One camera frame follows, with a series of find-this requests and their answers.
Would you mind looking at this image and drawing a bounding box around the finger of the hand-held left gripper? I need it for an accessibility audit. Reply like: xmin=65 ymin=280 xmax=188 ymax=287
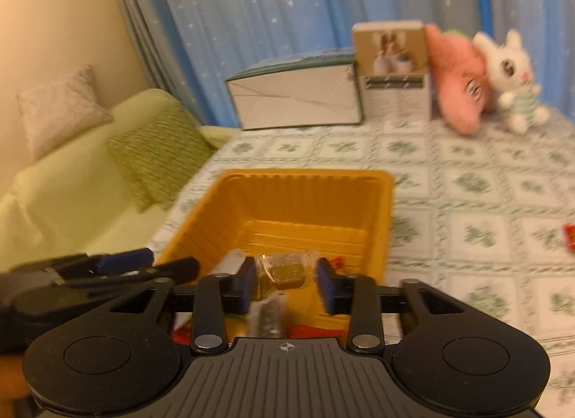
xmin=67 ymin=257 xmax=201 ymax=295
xmin=54 ymin=247 xmax=156 ymax=277

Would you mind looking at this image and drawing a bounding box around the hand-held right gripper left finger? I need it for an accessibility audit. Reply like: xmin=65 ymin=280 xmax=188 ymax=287
xmin=109 ymin=256 xmax=258 ymax=354

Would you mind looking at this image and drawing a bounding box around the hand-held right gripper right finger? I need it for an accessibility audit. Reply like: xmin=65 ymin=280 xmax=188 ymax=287
xmin=314 ymin=257 xmax=469 ymax=354

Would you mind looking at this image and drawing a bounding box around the white clear snack packet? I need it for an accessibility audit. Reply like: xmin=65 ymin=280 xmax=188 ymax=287
xmin=208 ymin=250 xmax=246 ymax=278

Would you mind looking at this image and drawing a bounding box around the clear packet with black print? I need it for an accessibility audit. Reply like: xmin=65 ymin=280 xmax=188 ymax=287
xmin=248 ymin=291 xmax=289 ymax=339

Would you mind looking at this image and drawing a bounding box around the gold snack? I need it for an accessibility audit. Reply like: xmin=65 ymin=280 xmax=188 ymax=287
xmin=257 ymin=253 xmax=318 ymax=291

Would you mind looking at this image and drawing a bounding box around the orange plastic tray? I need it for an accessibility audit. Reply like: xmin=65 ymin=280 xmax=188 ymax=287
xmin=155 ymin=169 xmax=395 ymax=348

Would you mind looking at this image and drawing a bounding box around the light green sofa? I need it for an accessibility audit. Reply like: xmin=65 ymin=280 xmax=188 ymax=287
xmin=0 ymin=88 xmax=243 ymax=272

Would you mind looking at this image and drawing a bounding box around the green patterned cushion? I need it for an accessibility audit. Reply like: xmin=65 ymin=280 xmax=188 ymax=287
xmin=107 ymin=106 xmax=215 ymax=215

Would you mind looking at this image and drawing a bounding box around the beige cushion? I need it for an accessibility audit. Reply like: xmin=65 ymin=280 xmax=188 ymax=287
xmin=17 ymin=64 xmax=114 ymax=162

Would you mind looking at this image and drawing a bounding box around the green floral tablecloth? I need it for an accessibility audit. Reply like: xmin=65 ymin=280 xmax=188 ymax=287
xmin=147 ymin=104 xmax=575 ymax=410

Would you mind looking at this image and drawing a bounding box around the flat white box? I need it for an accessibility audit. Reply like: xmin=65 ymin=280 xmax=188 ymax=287
xmin=225 ymin=50 xmax=363 ymax=132

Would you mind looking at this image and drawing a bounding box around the brown cardboard box with photo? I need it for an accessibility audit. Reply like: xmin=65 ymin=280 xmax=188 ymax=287
xmin=351 ymin=20 xmax=433 ymax=121

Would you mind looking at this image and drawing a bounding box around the pink star plush toy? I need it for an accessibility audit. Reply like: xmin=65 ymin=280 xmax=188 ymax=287
xmin=424 ymin=23 xmax=498 ymax=136

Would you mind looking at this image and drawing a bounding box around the white rabbit plush toy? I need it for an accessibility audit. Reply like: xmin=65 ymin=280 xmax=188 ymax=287
xmin=473 ymin=28 xmax=551 ymax=135

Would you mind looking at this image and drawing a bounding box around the blue star curtain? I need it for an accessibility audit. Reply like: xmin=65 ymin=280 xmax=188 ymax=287
xmin=104 ymin=0 xmax=575 ymax=128

